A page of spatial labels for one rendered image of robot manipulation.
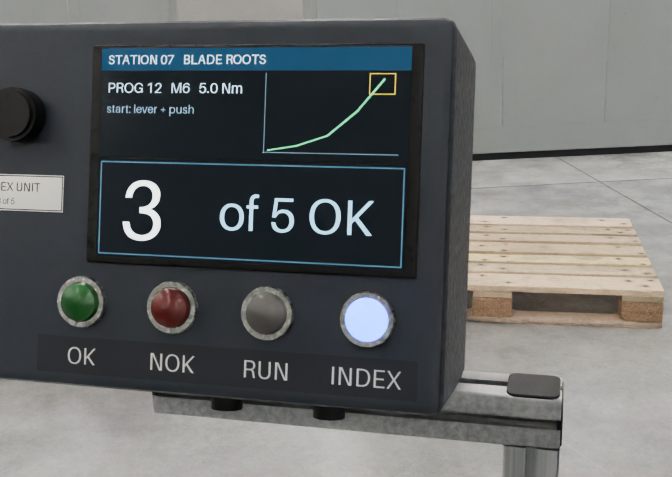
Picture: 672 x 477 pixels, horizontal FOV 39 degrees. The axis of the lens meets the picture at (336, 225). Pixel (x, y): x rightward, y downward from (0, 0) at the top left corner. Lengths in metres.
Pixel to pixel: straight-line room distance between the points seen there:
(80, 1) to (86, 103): 7.17
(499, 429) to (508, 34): 5.82
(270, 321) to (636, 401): 2.59
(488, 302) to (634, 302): 0.51
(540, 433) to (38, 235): 0.29
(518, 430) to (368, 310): 0.13
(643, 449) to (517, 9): 4.04
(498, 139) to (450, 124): 5.93
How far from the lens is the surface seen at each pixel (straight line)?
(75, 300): 0.50
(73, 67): 0.51
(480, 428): 0.53
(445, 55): 0.45
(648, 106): 6.70
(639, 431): 2.84
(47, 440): 2.87
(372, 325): 0.45
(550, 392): 0.53
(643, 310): 3.55
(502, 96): 6.34
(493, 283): 3.51
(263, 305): 0.46
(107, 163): 0.50
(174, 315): 0.47
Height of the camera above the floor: 1.28
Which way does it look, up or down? 15 degrees down
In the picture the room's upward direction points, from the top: 2 degrees counter-clockwise
